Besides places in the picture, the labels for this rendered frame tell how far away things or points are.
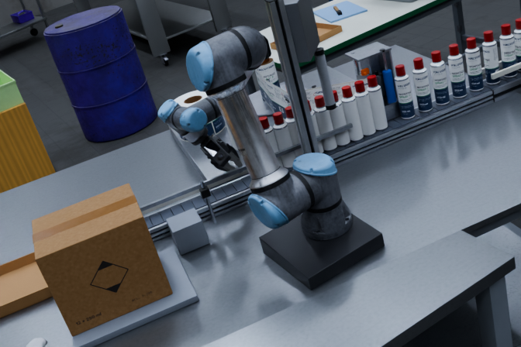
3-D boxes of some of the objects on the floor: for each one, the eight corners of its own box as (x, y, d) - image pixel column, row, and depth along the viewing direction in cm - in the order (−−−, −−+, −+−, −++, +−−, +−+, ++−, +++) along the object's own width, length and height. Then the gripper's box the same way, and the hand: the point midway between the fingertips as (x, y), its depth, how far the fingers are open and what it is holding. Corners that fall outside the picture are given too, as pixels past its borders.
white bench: (463, 54, 523) (450, -50, 488) (546, 71, 461) (537, -47, 426) (256, 158, 453) (224, 46, 419) (320, 194, 391) (288, 66, 357)
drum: (144, 101, 609) (108, -1, 569) (170, 118, 557) (132, 8, 516) (76, 130, 587) (33, 26, 547) (96, 151, 535) (50, 37, 494)
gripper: (202, 119, 232) (245, 155, 242) (184, 139, 232) (228, 174, 242) (209, 128, 224) (253, 164, 234) (191, 148, 225) (235, 183, 235)
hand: (240, 170), depth 235 cm, fingers closed
